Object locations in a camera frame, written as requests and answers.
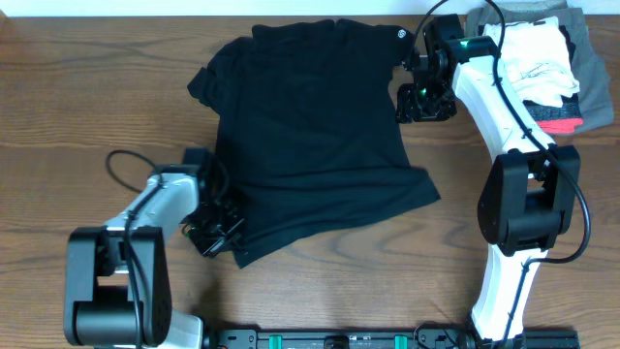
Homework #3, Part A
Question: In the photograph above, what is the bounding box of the grey folded garment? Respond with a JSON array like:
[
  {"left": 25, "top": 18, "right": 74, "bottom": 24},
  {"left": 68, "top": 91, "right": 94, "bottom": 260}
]
[{"left": 465, "top": 1, "right": 614, "bottom": 135}]

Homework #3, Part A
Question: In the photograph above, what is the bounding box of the black garment with red hem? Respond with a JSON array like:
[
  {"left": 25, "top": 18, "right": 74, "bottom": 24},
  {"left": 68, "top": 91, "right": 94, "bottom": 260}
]
[{"left": 521, "top": 24, "right": 583, "bottom": 134}]

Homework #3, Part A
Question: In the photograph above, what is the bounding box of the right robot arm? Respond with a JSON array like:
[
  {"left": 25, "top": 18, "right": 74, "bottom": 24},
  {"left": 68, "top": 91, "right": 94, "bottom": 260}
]
[{"left": 396, "top": 31, "right": 585, "bottom": 348}]

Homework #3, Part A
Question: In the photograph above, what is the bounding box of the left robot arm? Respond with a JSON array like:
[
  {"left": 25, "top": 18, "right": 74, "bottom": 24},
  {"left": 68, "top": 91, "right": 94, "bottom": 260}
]
[{"left": 63, "top": 160, "right": 244, "bottom": 348}]

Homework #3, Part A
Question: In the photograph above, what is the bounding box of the white folded garment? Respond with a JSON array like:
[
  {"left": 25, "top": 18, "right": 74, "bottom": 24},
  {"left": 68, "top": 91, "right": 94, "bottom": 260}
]
[{"left": 482, "top": 16, "right": 580, "bottom": 108}]

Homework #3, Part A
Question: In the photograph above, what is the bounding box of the black t-shirt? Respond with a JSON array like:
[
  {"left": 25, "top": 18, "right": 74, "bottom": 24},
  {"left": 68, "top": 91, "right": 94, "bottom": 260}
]
[{"left": 187, "top": 19, "right": 440, "bottom": 268}]

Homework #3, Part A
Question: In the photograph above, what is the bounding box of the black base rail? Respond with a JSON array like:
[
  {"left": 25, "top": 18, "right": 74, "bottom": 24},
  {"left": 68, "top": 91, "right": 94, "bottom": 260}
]
[{"left": 200, "top": 326, "right": 581, "bottom": 349}]

